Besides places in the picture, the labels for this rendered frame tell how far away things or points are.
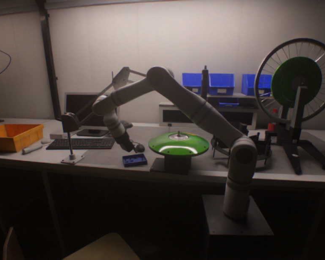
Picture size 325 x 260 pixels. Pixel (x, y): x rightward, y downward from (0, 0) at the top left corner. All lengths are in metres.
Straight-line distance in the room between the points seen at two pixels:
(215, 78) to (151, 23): 0.75
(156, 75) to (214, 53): 1.18
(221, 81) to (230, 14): 0.55
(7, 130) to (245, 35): 2.13
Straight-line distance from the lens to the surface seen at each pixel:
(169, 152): 0.86
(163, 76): 0.70
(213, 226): 0.83
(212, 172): 1.03
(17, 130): 1.86
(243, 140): 0.73
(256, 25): 1.93
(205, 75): 1.14
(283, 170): 1.20
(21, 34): 2.53
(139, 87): 0.81
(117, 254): 1.04
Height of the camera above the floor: 1.42
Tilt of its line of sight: 18 degrees down
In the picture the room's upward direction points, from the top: straight up
